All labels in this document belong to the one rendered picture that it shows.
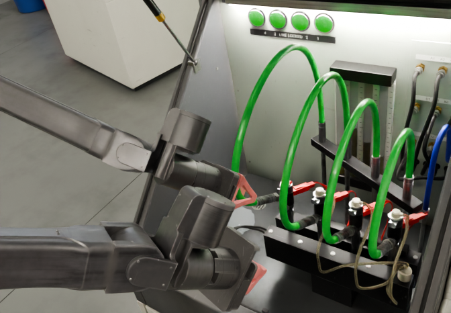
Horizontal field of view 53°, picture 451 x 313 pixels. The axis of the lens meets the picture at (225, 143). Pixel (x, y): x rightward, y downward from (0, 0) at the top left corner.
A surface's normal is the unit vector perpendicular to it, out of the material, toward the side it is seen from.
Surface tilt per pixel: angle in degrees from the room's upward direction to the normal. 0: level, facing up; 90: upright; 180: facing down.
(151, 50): 90
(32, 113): 51
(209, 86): 90
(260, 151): 90
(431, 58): 90
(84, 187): 0
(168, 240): 47
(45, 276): 77
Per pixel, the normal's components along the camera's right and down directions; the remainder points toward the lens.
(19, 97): -0.10, -0.14
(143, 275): 0.47, 0.25
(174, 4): 0.67, 0.35
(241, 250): -0.62, -0.22
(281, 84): -0.54, 0.57
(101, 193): -0.16, -0.80
